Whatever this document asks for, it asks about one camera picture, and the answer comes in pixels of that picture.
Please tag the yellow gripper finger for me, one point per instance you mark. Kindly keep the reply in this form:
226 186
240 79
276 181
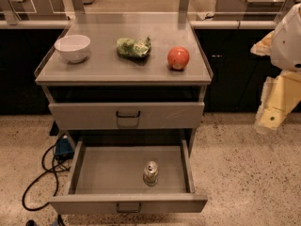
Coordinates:
279 97
263 47

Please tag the silver green soda can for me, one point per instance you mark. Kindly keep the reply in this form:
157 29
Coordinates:
150 174

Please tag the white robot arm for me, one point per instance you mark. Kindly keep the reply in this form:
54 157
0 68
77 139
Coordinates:
286 42

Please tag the grey background counter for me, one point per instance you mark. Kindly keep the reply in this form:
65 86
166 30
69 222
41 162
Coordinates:
247 10

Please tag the grey upper drawer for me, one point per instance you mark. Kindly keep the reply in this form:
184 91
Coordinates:
97 116

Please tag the grey drawer cabinet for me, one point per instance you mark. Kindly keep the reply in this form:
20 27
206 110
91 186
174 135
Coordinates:
108 77

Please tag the grey open lower drawer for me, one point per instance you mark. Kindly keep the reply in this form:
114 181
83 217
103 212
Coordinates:
103 176

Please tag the red apple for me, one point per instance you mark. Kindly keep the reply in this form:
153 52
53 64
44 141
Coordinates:
178 58

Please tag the white ceramic bowl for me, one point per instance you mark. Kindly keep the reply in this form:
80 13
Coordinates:
73 48

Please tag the blue power box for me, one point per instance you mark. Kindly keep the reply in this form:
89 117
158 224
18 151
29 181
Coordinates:
63 149

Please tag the black upper drawer handle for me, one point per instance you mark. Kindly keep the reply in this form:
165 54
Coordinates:
128 115

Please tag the black drawer handle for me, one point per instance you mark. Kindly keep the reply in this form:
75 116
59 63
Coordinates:
129 207
128 115

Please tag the black lower drawer handle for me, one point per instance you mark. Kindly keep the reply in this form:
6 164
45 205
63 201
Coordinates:
129 207

